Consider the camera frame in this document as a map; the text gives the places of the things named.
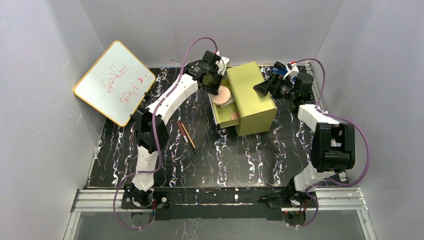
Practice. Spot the red and black makeup pen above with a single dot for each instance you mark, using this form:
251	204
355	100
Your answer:
185	135

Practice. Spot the green drawer cabinet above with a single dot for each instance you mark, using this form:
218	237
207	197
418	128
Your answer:
257	112

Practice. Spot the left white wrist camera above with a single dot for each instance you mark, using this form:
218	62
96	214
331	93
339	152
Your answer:
222	64

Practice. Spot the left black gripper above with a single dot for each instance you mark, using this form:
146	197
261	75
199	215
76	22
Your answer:
210	84

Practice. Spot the whiteboard with yellow frame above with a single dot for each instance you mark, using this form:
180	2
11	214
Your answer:
116	84

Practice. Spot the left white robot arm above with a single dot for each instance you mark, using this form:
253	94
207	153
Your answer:
150	123

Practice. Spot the gold makeup pencil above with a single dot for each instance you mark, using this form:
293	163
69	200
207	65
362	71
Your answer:
188	135

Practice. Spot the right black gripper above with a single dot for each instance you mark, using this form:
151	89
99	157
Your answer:
274	85

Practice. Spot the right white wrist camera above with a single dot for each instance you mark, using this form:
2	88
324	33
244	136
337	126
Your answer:
292	71

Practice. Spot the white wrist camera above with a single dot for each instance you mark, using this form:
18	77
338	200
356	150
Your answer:
222	64
292	71

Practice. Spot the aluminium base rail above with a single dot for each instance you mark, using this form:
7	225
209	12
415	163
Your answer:
169	203

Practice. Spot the large round pink compact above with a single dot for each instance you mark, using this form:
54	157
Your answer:
223	97

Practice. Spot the small round pink compact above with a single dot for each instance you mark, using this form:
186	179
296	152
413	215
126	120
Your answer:
235	116

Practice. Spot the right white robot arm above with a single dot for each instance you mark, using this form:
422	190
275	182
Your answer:
333	144

